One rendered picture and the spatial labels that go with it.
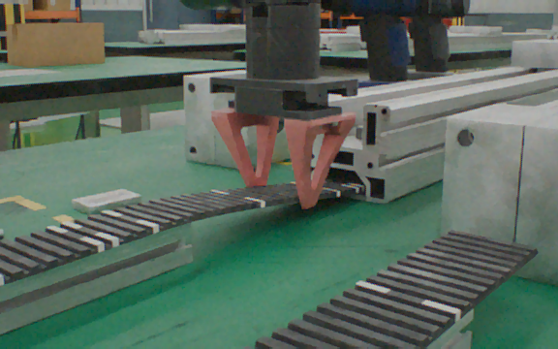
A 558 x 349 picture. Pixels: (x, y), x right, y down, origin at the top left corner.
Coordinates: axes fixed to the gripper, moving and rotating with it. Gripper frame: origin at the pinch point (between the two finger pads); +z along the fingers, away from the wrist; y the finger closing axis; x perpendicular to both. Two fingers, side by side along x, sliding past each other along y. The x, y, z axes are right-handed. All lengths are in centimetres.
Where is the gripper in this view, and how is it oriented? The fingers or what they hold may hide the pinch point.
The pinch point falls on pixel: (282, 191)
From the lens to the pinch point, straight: 52.0
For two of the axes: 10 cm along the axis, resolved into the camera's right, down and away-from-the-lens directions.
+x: -6.3, 1.7, -7.6
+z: 0.0, 9.8, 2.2
